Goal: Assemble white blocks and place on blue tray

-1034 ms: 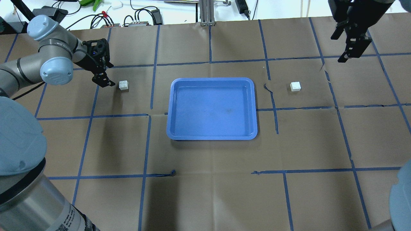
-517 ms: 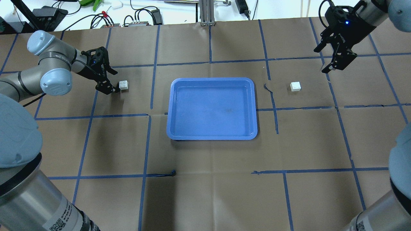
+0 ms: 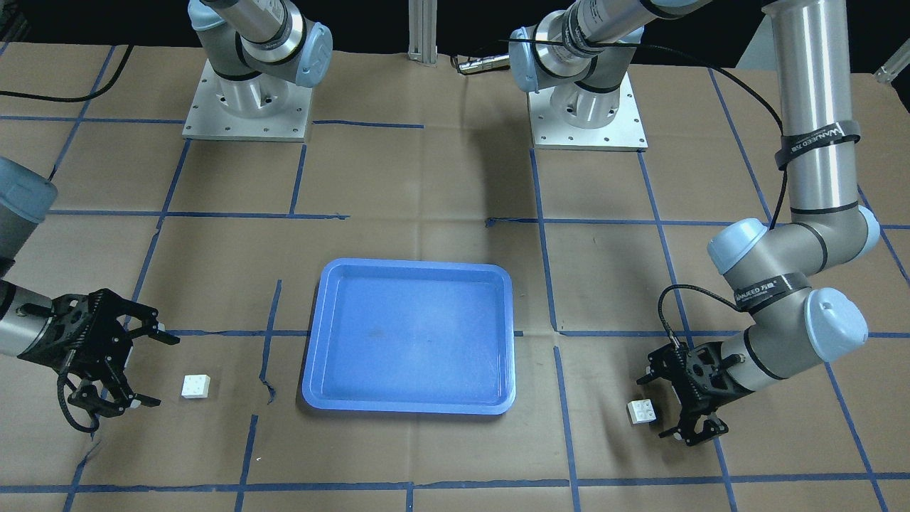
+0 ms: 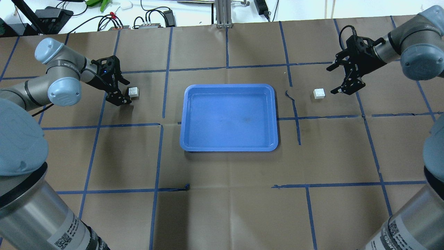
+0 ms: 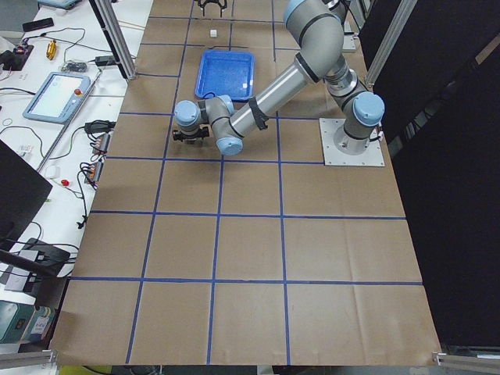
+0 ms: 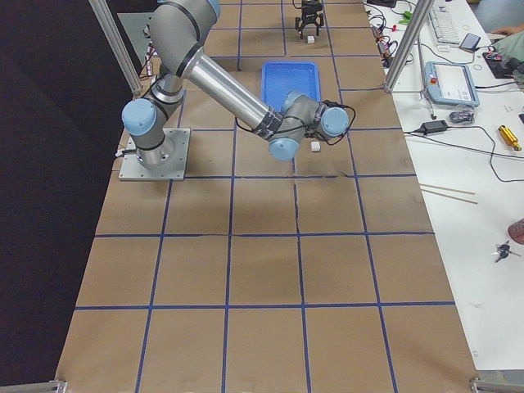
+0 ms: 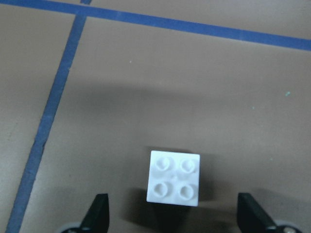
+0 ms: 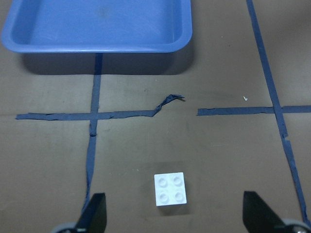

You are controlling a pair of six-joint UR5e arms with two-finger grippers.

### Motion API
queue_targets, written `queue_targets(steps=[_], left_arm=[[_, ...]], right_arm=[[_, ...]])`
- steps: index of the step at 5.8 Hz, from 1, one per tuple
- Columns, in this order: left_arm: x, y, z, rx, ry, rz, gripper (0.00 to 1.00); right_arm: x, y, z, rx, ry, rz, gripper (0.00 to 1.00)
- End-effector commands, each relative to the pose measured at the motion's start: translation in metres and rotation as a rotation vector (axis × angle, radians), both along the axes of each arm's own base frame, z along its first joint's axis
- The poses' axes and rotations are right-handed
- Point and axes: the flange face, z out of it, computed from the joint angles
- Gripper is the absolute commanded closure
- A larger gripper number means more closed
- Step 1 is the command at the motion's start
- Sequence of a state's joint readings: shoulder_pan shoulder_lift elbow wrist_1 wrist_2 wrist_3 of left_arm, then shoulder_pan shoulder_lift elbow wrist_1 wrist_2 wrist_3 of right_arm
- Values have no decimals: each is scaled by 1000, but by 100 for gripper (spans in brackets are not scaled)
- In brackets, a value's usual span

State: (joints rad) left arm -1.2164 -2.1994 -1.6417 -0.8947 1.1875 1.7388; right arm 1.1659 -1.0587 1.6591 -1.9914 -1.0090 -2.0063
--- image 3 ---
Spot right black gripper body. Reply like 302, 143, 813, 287
50, 289, 136, 399

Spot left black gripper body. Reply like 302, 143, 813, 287
666, 341, 744, 420

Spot white block arm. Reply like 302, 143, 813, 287
626, 399, 658, 425
180, 375, 211, 399

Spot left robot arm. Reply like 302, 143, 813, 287
508, 1, 880, 445

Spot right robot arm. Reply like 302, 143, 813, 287
2, 1, 699, 433

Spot blue plastic tray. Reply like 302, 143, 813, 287
300, 258, 516, 415

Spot metal connector plug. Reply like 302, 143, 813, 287
451, 54, 510, 75

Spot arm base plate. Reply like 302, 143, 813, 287
182, 61, 313, 142
527, 74, 649, 151

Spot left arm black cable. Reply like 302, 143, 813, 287
508, 39, 790, 228

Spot aluminium profile post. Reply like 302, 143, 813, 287
407, 0, 438, 67

